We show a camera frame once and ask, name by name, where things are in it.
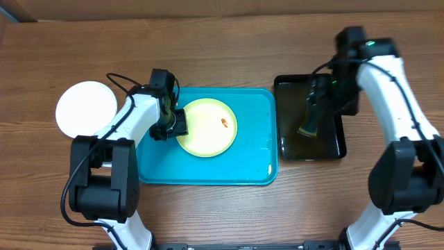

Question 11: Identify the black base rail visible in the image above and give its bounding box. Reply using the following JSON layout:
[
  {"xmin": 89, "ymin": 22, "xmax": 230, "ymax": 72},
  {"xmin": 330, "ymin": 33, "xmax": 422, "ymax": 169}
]
[{"xmin": 156, "ymin": 240, "xmax": 344, "ymax": 250}]

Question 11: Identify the yellow-green plate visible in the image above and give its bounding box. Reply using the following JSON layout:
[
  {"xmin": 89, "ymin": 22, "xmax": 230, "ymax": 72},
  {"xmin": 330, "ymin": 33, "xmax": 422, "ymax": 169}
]
[{"xmin": 177, "ymin": 98, "xmax": 237, "ymax": 158}]

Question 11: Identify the white plate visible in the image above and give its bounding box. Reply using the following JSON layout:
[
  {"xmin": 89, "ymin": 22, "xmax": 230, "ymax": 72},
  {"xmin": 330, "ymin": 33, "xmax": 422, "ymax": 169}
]
[{"xmin": 55, "ymin": 81, "xmax": 118, "ymax": 138}]

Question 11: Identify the teal plastic tray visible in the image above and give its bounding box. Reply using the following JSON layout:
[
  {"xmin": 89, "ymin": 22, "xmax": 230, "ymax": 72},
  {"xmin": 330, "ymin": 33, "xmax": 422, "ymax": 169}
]
[{"xmin": 136, "ymin": 87, "xmax": 278, "ymax": 185}]

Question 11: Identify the black water tray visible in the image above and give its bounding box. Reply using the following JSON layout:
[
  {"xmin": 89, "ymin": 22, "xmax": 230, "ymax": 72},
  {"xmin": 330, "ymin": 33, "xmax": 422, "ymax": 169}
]
[{"xmin": 274, "ymin": 74, "xmax": 347, "ymax": 161}]

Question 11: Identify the green yellow sponge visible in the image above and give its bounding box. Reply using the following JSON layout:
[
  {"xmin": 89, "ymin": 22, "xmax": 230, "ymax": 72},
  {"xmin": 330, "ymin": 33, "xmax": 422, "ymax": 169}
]
[{"xmin": 298, "ymin": 105, "xmax": 325, "ymax": 138}]

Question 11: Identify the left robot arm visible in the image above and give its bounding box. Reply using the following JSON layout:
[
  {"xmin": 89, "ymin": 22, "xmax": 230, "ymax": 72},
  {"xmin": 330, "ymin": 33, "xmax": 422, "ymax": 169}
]
[{"xmin": 60, "ymin": 69, "xmax": 188, "ymax": 249}]

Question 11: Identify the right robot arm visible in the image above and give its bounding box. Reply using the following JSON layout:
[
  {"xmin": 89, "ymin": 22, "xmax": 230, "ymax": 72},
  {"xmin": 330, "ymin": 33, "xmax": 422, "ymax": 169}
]
[{"xmin": 298, "ymin": 26, "xmax": 443, "ymax": 249}]

